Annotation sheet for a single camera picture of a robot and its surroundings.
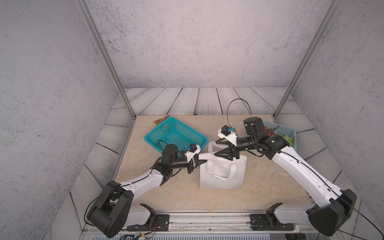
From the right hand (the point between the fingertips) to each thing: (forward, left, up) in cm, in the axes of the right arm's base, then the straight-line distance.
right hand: (218, 147), depth 68 cm
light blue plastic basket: (+32, -49, -27) cm, 64 cm away
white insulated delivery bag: (-6, -1, -14) cm, 15 cm away
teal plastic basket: (+32, +28, -27) cm, 51 cm away
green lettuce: (+20, -49, -23) cm, 57 cm away
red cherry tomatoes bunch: (+30, -41, -25) cm, 56 cm away
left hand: (-1, +5, -10) cm, 12 cm away
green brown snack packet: (+40, +41, -25) cm, 62 cm away
